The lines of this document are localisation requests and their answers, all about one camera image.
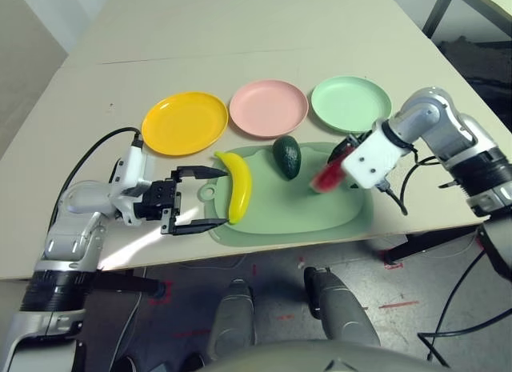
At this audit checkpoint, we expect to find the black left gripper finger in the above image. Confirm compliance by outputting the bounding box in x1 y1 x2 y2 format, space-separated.
174 218 229 236
178 165 227 180

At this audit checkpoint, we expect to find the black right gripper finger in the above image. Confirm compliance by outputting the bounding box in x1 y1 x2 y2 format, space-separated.
328 136 357 163

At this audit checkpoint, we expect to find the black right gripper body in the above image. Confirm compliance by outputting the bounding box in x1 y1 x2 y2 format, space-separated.
346 132 371 149

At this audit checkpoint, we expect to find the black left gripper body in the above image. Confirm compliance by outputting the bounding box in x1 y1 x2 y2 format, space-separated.
134 170 182 235

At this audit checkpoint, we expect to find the red toy watermelon slice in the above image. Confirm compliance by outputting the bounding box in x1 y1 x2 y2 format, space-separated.
310 147 353 195

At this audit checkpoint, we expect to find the yellow toy banana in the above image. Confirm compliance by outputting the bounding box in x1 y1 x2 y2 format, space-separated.
214 150 253 226

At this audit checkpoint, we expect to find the dark green toy avocado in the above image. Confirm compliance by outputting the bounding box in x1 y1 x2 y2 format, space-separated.
272 135 302 182

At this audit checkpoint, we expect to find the mint green plastic plate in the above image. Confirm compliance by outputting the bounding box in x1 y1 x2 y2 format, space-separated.
310 75 393 134

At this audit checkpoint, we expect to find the yellow plastic plate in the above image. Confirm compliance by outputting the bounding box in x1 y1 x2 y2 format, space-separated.
141 91 230 157

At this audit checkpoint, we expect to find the green cutting board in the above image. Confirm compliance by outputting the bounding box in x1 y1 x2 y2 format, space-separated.
199 142 375 247

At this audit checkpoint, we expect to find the pink plastic plate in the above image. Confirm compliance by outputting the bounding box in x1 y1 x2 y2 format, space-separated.
229 79 310 139

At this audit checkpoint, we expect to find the grey left robot leg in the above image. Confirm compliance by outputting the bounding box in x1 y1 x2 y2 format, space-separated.
207 278 257 357

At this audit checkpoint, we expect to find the grey robot leg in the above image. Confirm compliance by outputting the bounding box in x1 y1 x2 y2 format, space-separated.
303 266 381 347
207 278 257 357

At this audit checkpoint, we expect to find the black glossy rounded object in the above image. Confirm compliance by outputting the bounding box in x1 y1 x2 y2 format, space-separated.
114 354 139 372
186 352 207 371

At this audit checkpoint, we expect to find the grey right robot leg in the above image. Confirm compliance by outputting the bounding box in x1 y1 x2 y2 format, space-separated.
303 266 381 347

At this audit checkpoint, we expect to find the grey robot torso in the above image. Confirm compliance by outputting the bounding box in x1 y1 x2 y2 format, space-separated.
203 339 449 372

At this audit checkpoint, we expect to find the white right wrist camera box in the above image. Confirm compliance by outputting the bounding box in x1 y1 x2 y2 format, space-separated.
342 126 415 189

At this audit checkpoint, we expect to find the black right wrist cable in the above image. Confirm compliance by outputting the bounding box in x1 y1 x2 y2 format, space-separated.
375 146 512 367

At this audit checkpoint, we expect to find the black table frame bar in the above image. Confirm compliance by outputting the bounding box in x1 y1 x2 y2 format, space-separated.
386 223 487 265
86 270 167 298

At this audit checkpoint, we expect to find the thin white floor cable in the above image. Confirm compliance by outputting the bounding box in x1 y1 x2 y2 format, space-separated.
110 267 147 365

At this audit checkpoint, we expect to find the side table with dark frame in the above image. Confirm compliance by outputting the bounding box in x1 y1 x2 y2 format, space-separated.
422 0 512 43

